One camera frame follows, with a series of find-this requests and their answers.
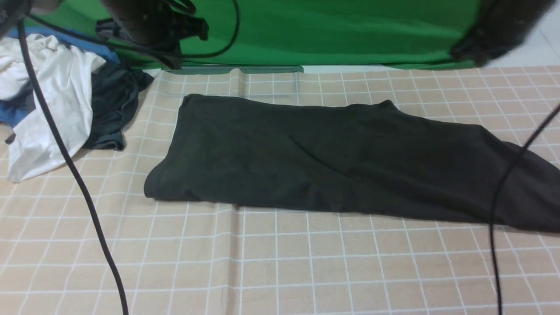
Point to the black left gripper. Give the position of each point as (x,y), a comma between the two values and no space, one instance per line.
(157,25)

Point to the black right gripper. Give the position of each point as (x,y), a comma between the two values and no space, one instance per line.
(489,39)

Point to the dark gray long-sleeved shirt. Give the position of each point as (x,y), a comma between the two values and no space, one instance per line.
(370,159)

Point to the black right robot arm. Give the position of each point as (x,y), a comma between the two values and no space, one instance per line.
(531,11)

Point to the white crumpled shirt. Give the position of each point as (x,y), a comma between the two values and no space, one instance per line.
(35,151)

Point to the dark teal crumpled garment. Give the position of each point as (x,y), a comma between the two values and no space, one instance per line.
(115,100)

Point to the green backdrop cloth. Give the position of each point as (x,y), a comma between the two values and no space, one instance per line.
(404,34)

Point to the blue crumpled garment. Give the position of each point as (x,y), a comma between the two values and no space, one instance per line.
(70,39)

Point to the beige checked tablecloth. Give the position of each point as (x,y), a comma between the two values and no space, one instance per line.
(206,259)

